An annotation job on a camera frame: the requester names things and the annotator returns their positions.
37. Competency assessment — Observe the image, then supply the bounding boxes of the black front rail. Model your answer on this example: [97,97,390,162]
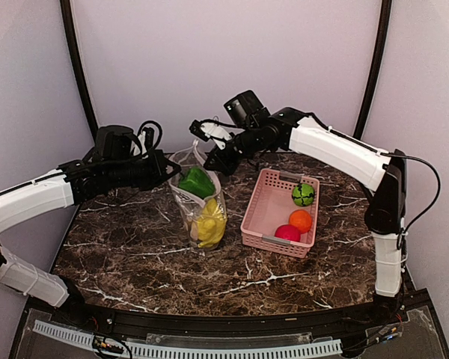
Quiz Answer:
[48,276,409,340]

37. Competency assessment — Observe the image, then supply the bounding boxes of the white slotted cable duct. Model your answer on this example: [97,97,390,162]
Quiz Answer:
[32,319,343,358]

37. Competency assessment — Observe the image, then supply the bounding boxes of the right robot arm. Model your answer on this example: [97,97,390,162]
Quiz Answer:
[190,90,406,325]

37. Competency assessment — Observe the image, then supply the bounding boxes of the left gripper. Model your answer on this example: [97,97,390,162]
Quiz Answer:
[106,148,182,191]

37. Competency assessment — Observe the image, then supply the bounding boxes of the red apple toy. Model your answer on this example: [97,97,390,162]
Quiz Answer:
[274,224,301,242]

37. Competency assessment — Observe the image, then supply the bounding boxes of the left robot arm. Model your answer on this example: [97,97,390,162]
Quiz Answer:
[0,120,180,326]

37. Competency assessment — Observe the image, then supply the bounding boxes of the left black frame post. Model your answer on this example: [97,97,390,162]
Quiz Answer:
[59,0,98,138]

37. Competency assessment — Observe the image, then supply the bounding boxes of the right black frame post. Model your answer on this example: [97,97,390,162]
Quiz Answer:
[352,0,393,140]

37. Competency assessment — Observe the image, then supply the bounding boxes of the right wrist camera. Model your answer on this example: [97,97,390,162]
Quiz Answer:
[189,119,232,148]

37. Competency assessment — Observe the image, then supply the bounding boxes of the green watermelon toy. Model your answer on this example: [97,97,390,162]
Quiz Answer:
[291,183,315,207]

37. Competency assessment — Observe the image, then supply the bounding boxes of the green bell pepper toy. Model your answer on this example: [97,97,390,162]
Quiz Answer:
[178,167,216,199]

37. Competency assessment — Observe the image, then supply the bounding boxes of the black cable on left wrist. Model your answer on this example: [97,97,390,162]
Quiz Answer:
[136,119,164,154]

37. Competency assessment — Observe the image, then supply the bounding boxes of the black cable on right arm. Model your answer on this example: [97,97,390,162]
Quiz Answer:
[381,151,442,250]

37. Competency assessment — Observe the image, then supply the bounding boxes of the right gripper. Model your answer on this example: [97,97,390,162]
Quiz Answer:
[204,124,267,175]

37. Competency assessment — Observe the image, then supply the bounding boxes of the pink perforated plastic basket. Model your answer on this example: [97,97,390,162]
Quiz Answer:
[240,169,320,259]

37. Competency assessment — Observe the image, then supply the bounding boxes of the clear polka dot zip bag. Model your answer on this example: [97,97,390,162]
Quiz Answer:
[168,140,227,251]

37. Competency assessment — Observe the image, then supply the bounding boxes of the yellow pear toy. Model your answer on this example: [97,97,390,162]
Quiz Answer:
[196,198,227,248]

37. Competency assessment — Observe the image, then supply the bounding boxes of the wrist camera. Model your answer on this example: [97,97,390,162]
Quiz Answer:
[189,119,232,148]
[132,126,155,156]

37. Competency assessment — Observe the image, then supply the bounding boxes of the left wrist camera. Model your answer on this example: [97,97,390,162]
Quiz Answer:
[132,126,155,156]

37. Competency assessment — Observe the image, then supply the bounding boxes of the orange fruit toy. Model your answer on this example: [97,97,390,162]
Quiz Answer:
[288,209,313,233]

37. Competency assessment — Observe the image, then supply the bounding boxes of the black frame post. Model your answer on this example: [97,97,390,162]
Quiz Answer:
[352,0,393,140]
[59,0,98,138]

